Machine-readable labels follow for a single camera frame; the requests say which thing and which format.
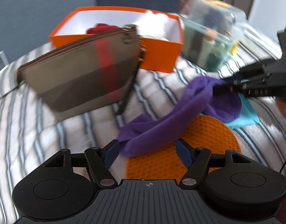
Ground light grey headboard panel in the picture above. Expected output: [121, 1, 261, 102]
[0, 0, 95, 62]

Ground striped bed cover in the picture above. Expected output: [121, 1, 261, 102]
[0, 24, 286, 223]

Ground brown plaid zipper pouch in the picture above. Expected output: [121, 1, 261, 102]
[15, 28, 146, 121]

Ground purple fleece cloth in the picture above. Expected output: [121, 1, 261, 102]
[118, 76, 242, 157]

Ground orange honeycomb silicone mat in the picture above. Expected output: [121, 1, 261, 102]
[126, 115, 242, 181]

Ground orange cardboard box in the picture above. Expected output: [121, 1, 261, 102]
[49, 6, 184, 73]

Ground teal wet wipes pack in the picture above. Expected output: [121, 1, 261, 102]
[225, 94, 260, 130]

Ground dark red plush toy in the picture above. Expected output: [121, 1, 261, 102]
[86, 23, 120, 34]

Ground clear green storage box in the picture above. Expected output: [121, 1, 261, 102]
[182, 0, 247, 72]

